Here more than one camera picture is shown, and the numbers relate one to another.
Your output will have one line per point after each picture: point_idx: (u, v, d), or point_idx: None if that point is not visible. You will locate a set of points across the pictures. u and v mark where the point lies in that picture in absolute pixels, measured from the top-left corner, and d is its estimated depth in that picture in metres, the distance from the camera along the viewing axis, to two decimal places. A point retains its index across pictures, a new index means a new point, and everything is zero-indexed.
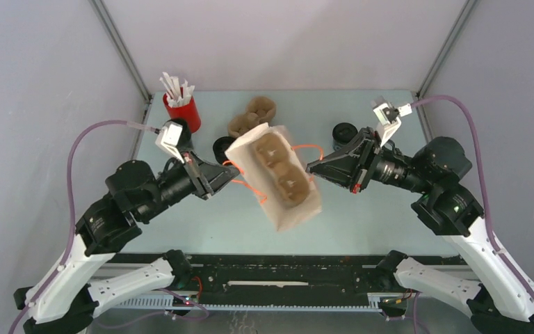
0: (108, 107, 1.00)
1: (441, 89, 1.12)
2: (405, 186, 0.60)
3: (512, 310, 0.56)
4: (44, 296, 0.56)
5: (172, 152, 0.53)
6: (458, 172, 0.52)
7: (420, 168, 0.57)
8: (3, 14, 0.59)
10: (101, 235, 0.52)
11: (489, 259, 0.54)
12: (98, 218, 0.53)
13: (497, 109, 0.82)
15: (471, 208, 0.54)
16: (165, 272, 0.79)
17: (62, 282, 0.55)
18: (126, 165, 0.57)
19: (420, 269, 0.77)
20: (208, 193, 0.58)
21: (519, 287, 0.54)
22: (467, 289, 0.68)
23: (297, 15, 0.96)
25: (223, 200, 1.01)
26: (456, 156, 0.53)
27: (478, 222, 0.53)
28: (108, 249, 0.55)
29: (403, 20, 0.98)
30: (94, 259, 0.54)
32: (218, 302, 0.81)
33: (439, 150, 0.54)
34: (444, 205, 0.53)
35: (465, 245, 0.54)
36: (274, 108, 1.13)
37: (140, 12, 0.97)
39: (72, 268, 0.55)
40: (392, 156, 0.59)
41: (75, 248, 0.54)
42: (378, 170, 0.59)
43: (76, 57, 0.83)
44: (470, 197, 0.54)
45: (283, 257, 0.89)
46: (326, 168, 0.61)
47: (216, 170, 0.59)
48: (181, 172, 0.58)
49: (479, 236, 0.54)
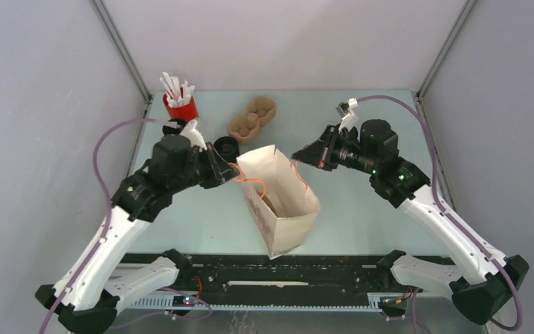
0: (108, 107, 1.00)
1: (440, 89, 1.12)
2: (358, 167, 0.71)
3: (471, 273, 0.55)
4: (86, 273, 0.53)
5: (199, 138, 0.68)
6: (382, 141, 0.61)
7: (364, 147, 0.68)
8: (3, 15, 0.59)
10: (143, 199, 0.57)
11: (438, 220, 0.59)
12: (136, 186, 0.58)
13: (496, 109, 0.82)
15: (418, 178, 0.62)
16: (171, 266, 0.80)
17: (102, 257, 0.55)
18: (169, 136, 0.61)
19: (413, 262, 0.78)
20: (222, 179, 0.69)
21: (471, 246, 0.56)
22: (452, 273, 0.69)
23: (297, 16, 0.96)
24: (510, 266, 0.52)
25: (223, 200, 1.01)
26: (384, 129, 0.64)
27: (424, 188, 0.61)
28: (147, 216, 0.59)
29: (402, 21, 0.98)
30: (137, 225, 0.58)
32: (219, 301, 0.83)
33: (368, 127, 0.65)
34: (390, 177, 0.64)
35: (414, 209, 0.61)
36: (274, 108, 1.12)
37: (140, 12, 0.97)
39: (115, 239, 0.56)
40: (346, 142, 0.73)
41: (115, 220, 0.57)
42: (335, 154, 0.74)
43: (76, 58, 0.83)
44: (416, 170, 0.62)
45: (283, 257, 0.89)
46: (302, 154, 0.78)
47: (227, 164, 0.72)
48: (202, 156, 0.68)
49: (426, 199, 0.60)
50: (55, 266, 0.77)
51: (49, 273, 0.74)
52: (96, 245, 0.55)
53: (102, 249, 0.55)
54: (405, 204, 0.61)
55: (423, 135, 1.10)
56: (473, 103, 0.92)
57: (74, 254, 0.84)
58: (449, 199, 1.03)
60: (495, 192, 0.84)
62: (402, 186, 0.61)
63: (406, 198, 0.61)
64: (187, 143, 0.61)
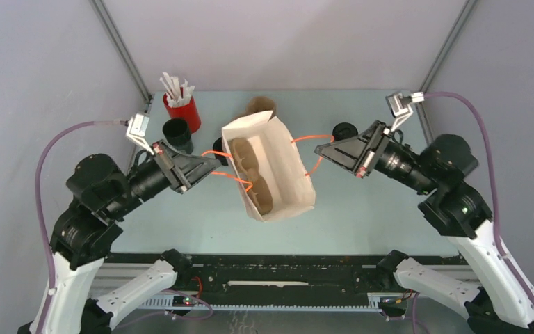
0: (108, 107, 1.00)
1: (441, 89, 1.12)
2: (408, 181, 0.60)
3: (511, 316, 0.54)
4: (49, 323, 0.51)
5: (140, 142, 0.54)
6: (463, 170, 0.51)
7: (425, 165, 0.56)
8: (3, 14, 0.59)
10: (80, 243, 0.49)
11: (494, 264, 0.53)
12: (69, 229, 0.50)
13: (497, 109, 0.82)
15: (479, 211, 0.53)
16: (168, 271, 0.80)
17: (60, 304, 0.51)
18: (85, 161, 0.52)
19: (420, 270, 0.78)
20: (183, 186, 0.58)
21: (521, 293, 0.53)
22: (466, 291, 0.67)
23: (297, 15, 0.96)
24: None
25: (223, 200, 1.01)
26: (462, 154, 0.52)
27: (486, 225, 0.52)
28: (93, 256, 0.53)
29: (402, 21, 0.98)
30: (85, 267, 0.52)
32: (219, 301, 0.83)
33: (442, 147, 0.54)
34: (451, 206, 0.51)
35: (470, 247, 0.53)
36: (274, 108, 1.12)
37: (140, 12, 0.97)
39: (65, 287, 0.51)
40: (400, 149, 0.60)
41: (59, 268, 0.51)
42: (382, 162, 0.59)
43: (76, 56, 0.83)
44: (480, 200, 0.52)
45: (283, 257, 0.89)
46: (330, 151, 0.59)
47: (191, 162, 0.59)
48: (155, 166, 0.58)
49: (486, 239, 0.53)
50: None
51: (48, 273, 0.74)
52: (47, 298, 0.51)
53: (55, 299, 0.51)
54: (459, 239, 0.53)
55: (423, 135, 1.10)
56: (474, 103, 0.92)
57: None
58: None
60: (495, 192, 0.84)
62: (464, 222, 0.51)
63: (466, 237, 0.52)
64: (110, 162, 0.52)
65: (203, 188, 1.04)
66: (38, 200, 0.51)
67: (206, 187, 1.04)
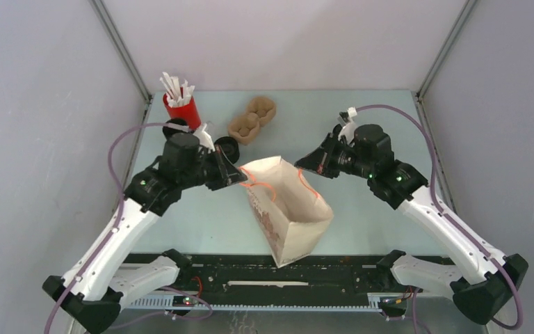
0: (108, 107, 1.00)
1: (440, 89, 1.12)
2: (357, 172, 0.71)
3: (471, 273, 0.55)
4: (96, 264, 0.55)
5: (208, 140, 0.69)
6: (376, 142, 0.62)
7: (361, 152, 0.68)
8: (3, 14, 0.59)
10: (155, 194, 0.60)
11: (435, 220, 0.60)
12: (149, 181, 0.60)
13: (496, 109, 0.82)
15: (416, 181, 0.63)
16: (172, 264, 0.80)
17: (116, 245, 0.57)
18: (179, 133, 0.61)
19: (414, 263, 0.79)
20: (228, 179, 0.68)
21: (468, 245, 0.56)
22: (452, 273, 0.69)
23: (297, 16, 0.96)
24: (510, 266, 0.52)
25: (223, 199, 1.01)
26: (375, 131, 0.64)
27: (422, 190, 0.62)
28: (159, 210, 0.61)
29: (403, 20, 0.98)
30: (150, 216, 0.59)
32: (219, 301, 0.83)
33: (366, 133, 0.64)
34: (388, 178, 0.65)
35: (413, 210, 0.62)
36: (274, 108, 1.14)
37: (140, 12, 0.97)
39: (127, 229, 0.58)
40: (348, 149, 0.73)
41: (128, 211, 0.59)
42: (334, 160, 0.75)
43: (76, 57, 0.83)
44: (414, 172, 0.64)
45: None
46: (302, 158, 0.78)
47: (234, 165, 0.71)
48: (211, 156, 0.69)
49: (425, 201, 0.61)
50: (55, 266, 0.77)
51: (49, 273, 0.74)
52: (108, 235, 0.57)
53: (114, 239, 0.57)
54: (403, 206, 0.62)
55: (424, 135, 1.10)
56: (474, 102, 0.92)
57: (74, 255, 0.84)
58: (449, 199, 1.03)
60: (495, 192, 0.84)
62: (400, 188, 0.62)
63: (404, 201, 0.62)
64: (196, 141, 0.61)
65: (203, 188, 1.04)
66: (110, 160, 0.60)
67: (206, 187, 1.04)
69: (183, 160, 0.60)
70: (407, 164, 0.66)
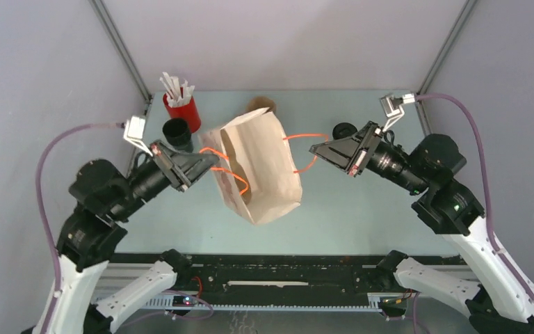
0: (108, 107, 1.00)
1: (440, 89, 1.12)
2: (399, 181, 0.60)
3: (509, 311, 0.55)
4: (53, 325, 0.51)
5: (137, 145, 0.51)
6: (451, 168, 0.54)
7: (414, 164, 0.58)
8: (3, 13, 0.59)
10: (87, 245, 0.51)
11: (489, 259, 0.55)
12: (76, 232, 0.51)
13: (497, 108, 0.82)
15: (471, 207, 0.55)
16: (167, 271, 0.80)
17: (65, 305, 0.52)
18: (85, 168, 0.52)
19: (420, 269, 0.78)
20: (183, 185, 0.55)
21: (516, 287, 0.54)
22: (466, 289, 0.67)
23: (297, 15, 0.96)
24: None
25: (223, 199, 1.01)
26: (448, 153, 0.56)
27: (479, 221, 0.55)
28: (99, 259, 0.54)
29: (403, 20, 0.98)
30: (90, 271, 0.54)
32: (219, 301, 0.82)
33: (430, 147, 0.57)
34: (443, 203, 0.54)
35: (464, 243, 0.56)
36: (273, 108, 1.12)
37: (140, 12, 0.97)
39: (69, 290, 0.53)
40: (391, 149, 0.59)
41: (65, 270, 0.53)
42: (374, 161, 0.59)
43: (76, 57, 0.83)
44: (471, 197, 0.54)
45: (283, 258, 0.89)
46: (325, 149, 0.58)
47: (192, 159, 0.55)
48: (155, 166, 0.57)
49: (479, 236, 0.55)
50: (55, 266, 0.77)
51: (49, 273, 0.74)
52: (53, 300, 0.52)
53: (60, 302, 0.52)
54: (453, 236, 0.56)
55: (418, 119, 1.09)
56: (474, 102, 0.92)
57: None
58: None
60: (496, 192, 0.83)
62: (455, 216, 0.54)
63: (459, 234, 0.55)
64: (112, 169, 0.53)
65: (203, 188, 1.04)
66: (39, 202, 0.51)
67: (206, 187, 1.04)
69: (101, 201, 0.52)
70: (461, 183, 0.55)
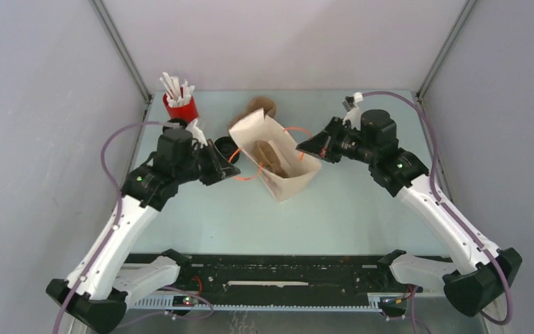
0: (108, 107, 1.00)
1: (440, 89, 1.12)
2: (359, 158, 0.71)
3: (463, 264, 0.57)
4: (101, 260, 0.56)
5: (199, 138, 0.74)
6: (382, 128, 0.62)
7: (366, 138, 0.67)
8: (3, 14, 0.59)
10: (153, 188, 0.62)
11: (432, 210, 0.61)
12: (146, 177, 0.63)
13: (497, 108, 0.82)
15: (416, 169, 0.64)
16: (172, 264, 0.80)
17: (116, 242, 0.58)
18: (169, 129, 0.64)
19: (411, 259, 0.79)
20: (222, 172, 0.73)
21: (463, 236, 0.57)
22: (446, 268, 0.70)
23: (297, 17, 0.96)
24: (502, 258, 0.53)
25: (222, 199, 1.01)
26: (383, 115, 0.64)
27: (421, 179, 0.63)
28: (156, 204, 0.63)
29: (402, 21, 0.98)
30: (147, 213, 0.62)
32: (219, 301, 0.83)
33: (372, 117, 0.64)
34: (389, 165, 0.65)
35: (411, 198, 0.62)
36: (274, 108, 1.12)
37: (140, 12, 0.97)
39: (127, 225, 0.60)
40: (351, 133, 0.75)
41: (126, 208, 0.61)
42: (336, 145, 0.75)
43: (76, 57, 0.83)
44: (413, 158, 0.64)
45: (283, 258, 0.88)
46: (304, 143, 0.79)
47: (226, 163, 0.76)
48: (206, 152, 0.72)
49: (421, 188, 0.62)
50: (56, 266, 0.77)
51: (49, 273, 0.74)
52: (109, 232, 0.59)
53: (115, 236, 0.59)
54: (402, 192, 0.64)
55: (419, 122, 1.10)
56: (473, 103, 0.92)
57: (74, 254, 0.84)
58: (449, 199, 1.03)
60: (495, 192, 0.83)
62: (401, 175, 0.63)
63: (403, 187, 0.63)
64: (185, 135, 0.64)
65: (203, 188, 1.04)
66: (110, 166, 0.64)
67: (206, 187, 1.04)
69: (176, 154, 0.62)
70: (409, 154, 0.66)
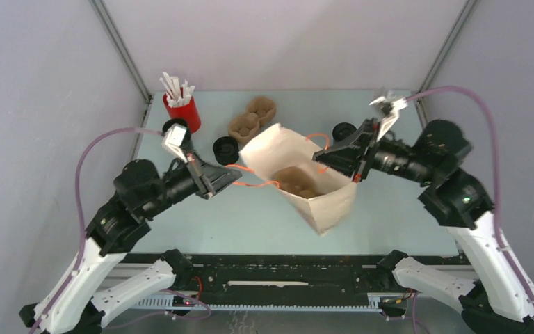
0: (108, 108, 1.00)
1: (440, 90, 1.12)
2: (407, 175, 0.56)
3: (507, 312, 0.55)
4: (58, 305, 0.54)
5: (176, 152, 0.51)
6: (455, 153, 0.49)
7: (421, 153, 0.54)
8: (3, 15, 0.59)
10: (115, 234, 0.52)
11: (492, 255, 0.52)
12: (109, 219, 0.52)
13: (498, 108, 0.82)
15: (480, 202, 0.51)
16: (167, 271, 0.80)
17: (76, 288, 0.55)
18: (131, 163, 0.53)
19: (418, 268, 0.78)
20: (209, 193, 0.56)
21: (517, 287, 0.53)
22: (461, 286, 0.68)
23: (297, 17, 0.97)
24: None
25: (222, 200, 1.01)
26: (452, 136, 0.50)
27: (487, 216, 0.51)
28: (122, 248, 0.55)
29: (402, 21, 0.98)
30: (110, 258, 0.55)
32: (218, 301, 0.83)
33: (434, 131, 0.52)
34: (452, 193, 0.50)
35: (469, 239, 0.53)
36: (274, 108, 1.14)
37: (140, 13, 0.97)
39: (87, 271, 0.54)
40: (393, 145, 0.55)
41: (87, 252, 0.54)
42: (378, 162, 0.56)
43: (75, 56, 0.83)
44: (482, 190, 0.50)
45: (283, 258, 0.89)
46: (329, 158, 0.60)
47: (218, 172, 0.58)
48: (185, 173, 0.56)
49: (486, 231, 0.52)
50: (56, 267, 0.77)
51: (49, 274, 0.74)
52: (69, 277, 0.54)
53: (74, 282, 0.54)
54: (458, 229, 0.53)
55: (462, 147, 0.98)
56: (475, 104, 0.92)
57: (71, 255, 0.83)
58: None
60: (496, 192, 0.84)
62: (462, 207, 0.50)
63: (466, 229, 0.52)
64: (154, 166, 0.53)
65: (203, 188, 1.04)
66: (78, 195, 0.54)
67: None
69: (139, 197, 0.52)
70: (471, 175, 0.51)
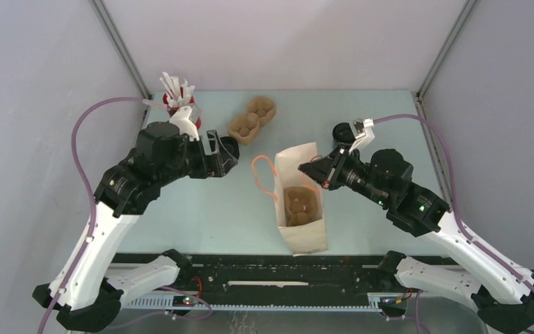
0: (107, 108, 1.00)
1: (439, 90, 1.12)
2: (365, 193, 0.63)
3: (503, 296, 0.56)
4: (77, 275, 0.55)
5: (192, 129, 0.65)
6: (400, 175, 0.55)
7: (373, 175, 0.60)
8: (1, 14, 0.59)
10: (128, 191, 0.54)
11: (464, 249, 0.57)
12: (119, 179, 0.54)
13: (497, 108, 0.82)
15: (437, 205, 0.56)
16: (172, 264, 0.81)
17: (92, 255, 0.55)
18: (153, 124, 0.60)
19: (421, 268, 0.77)
20: (217, 172, 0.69)
21: (501, 270, 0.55)
22: (469, 283, 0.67)
23: (297, 17, 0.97)
24: None
25: (222, 200, 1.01)
26: (395, 163, 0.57)
27: (447, 217, 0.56)
28: (134, 209, 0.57)
29: (402, 22, 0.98)
30: (124, 220, 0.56)
32: (219, 301, 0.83)
33: (380, 161, 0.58)
34: (409, 207, 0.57)
35: (439, 239, 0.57)
36: (274, 108, 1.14)
37: (140, 13, 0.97)
39: (101, 237, 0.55)
40: (357, 165, 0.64)
41: (101, 217, 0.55)
42: (343, 175, 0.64)
43: (75, 56, 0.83)
44: (434, 196, 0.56)
45: (283, 257, 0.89)
46: (309, 168, 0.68)
47: (224, 155, 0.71)
48: (194, 147, 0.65)
49: (450, 229, 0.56)
50: (56, 267, 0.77)
51: (49, 274, 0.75)
52: (84, 245, 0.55)
53: (90, 248, 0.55)
54: (428, 236, 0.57)
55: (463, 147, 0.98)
56: (475, 104, 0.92)
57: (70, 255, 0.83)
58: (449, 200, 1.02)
60: (496, 193, 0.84)
62: (423, 219, 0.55)
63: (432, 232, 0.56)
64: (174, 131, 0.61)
65: (203, 188, 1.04)
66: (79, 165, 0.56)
67: (205, 186, 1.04)
69: (161, 154, 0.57)
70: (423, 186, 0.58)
